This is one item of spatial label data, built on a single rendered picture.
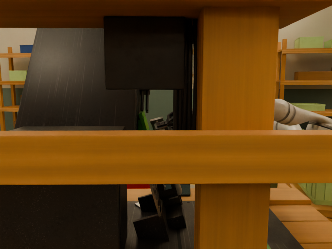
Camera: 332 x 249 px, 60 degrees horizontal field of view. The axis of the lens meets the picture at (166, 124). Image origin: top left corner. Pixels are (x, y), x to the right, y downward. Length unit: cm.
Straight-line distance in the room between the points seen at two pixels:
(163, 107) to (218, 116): 598
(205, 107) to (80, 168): 25
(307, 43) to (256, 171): 571
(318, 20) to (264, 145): 642
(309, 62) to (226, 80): 623
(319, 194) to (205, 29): 118
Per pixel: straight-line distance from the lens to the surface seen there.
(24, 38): 781
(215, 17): 56
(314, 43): 623
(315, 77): 624
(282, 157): 55
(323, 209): 156
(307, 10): 64
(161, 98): 652
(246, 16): 57
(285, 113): 95
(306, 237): 108
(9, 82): 721
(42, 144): 54
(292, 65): 667
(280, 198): 129
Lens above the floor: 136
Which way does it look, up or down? 8 degrees down
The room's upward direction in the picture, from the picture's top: straight up
